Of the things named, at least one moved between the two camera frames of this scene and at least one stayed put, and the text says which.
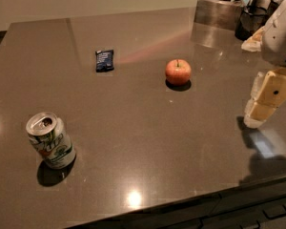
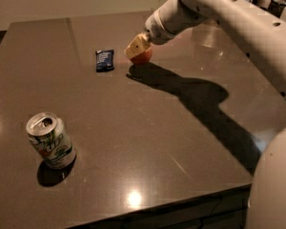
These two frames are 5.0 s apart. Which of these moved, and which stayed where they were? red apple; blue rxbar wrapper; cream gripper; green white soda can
Moved: cream gripper; red apple
Stayed: blue rxbar wrapper; green white soda can
